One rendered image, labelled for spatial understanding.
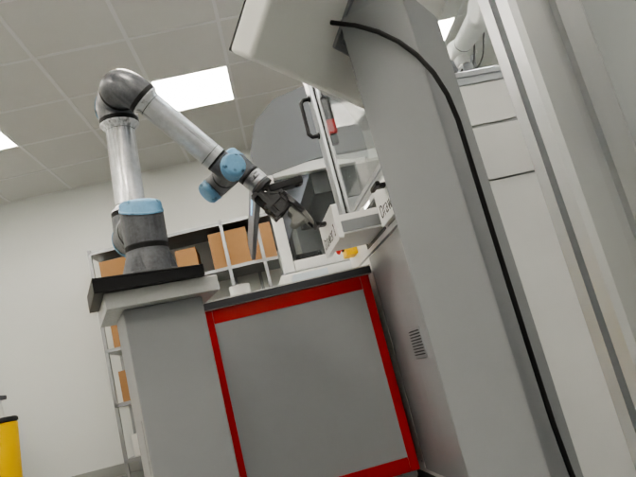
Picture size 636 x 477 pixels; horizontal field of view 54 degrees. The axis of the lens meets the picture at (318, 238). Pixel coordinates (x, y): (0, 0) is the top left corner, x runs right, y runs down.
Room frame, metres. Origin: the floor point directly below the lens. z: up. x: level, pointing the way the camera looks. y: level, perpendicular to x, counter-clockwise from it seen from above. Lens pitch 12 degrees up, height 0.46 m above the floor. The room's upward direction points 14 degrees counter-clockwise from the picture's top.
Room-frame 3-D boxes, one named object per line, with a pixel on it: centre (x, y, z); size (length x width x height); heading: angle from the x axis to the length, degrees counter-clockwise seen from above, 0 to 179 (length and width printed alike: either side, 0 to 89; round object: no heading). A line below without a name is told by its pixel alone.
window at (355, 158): (1.97, -0.21, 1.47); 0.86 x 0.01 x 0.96; 10
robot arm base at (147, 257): (1.66, 0.46, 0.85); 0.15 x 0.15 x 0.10
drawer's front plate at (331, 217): (1.98, -0.05, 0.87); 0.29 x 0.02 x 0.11; 10
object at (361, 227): (2.01, -0.25, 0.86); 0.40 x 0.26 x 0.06; 100
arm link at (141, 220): (1.66, 0.46, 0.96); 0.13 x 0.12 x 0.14; 28
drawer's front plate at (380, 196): (1.69, -0.23, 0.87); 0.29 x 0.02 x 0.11; 10
